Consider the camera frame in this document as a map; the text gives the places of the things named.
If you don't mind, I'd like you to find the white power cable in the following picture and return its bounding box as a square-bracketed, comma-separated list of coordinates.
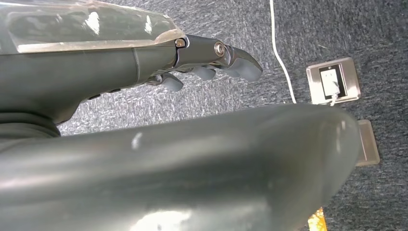
[269, 0, 341, 107]

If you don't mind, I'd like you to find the yellow patterned object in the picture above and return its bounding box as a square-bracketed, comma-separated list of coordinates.
[306, 206, 329, 231]

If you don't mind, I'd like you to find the steel floor socket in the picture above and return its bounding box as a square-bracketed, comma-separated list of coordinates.
[306, 57, 362, 105]

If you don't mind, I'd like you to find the steel floor socket lid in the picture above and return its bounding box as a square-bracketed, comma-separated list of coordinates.
[355, 119, 381, 167]

